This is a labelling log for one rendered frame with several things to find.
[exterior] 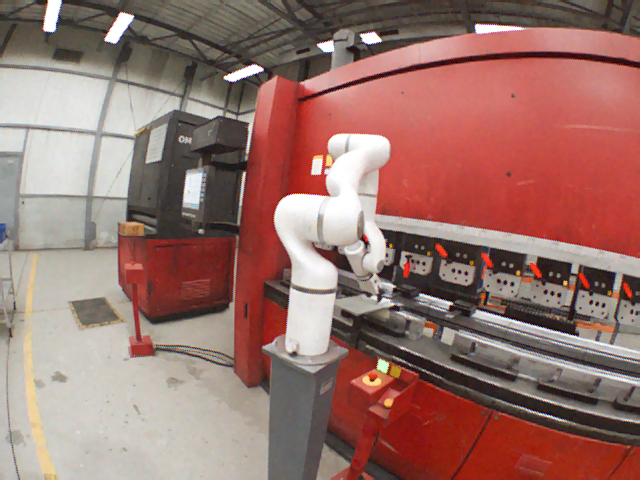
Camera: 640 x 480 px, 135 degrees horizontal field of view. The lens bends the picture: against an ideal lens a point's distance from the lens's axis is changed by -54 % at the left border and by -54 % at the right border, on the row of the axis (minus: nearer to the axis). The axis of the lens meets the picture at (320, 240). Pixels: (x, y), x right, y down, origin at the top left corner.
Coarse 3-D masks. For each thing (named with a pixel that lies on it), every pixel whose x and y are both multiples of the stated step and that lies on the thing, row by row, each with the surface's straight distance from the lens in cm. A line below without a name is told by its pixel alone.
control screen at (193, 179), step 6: (186, 174) 225; (192, 174) 211; (198, 174) 200; (186, 180) 223; (192, 180) 210; (198, 180) 198; (186, 186) 221; (192, 186) 208; (198, 186) 196; (186, 192) 219; (192, 192) 206; (198, 192) 195; (192, 198) 205; (198, 198) 194; (186, 204) 216; (192, 204) 204; (198, 204) 193
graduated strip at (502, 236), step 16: (400, 224) 130; (416, 224) 126; (432, 224) 122; (448, 224) 119; (512, 240) 111; (528, 240) 110; (544, 240) 110; (592, 256) 110; (608, 256) 112; (624, 256) 113
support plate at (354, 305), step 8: (360, 296) 141; (336, 304) 124; (344, 304) 126; (352, 304) 127; (360, 304) 129; (368, 304) 130; (384, 304) 134; (392, 304) 136; (352, 312) 118; (360, 312) 118; (368, 312) 122
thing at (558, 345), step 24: (360, 288) 182; (384, 288) 171; (432, 312) 156; (480, 312) 156; (504, 336) 145; (528, 336) 143; (552, 336) 145; (576, 360) 148; (600, 360) 149; (624, 360) 153
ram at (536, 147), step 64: (512, 64) 132; (576, 64) 132; (320, 128) 181; (384, 128) 146; (448, 128) 128; (512, 128) 119; (576, 128) 118; (320, 192) 169; (384, 192) 137; (448, 192) 121; (512, 192) 113; (576, 192) 111; (576, 256) 110
